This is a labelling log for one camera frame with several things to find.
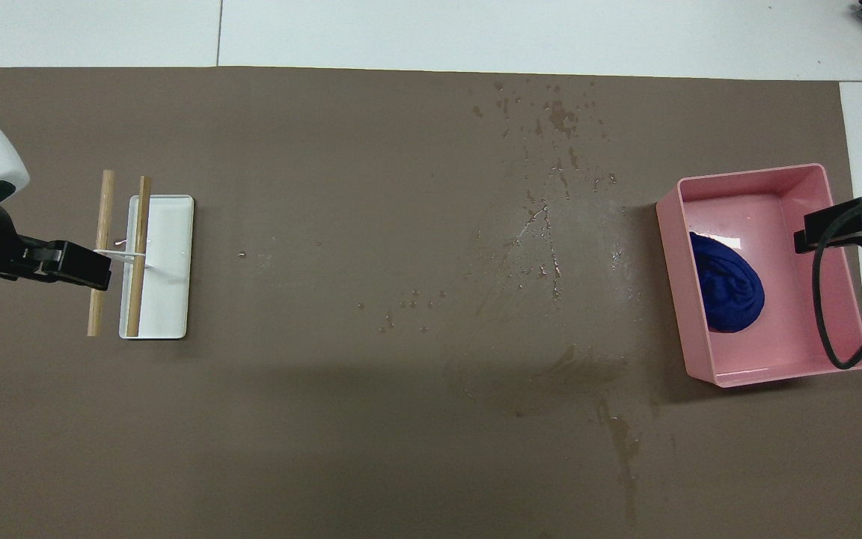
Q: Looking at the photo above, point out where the blue towel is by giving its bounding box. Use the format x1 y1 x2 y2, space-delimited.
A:
689 231 766 335

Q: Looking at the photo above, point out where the wooden dowel rod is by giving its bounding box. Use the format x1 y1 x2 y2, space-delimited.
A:
126 176 152 338
87 170 115 337

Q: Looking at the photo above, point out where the pink plastic bin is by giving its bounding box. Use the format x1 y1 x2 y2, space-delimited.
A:
655 163 862 388

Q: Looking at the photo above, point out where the brown table mat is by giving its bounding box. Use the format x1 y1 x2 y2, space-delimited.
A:
0 66 862 539

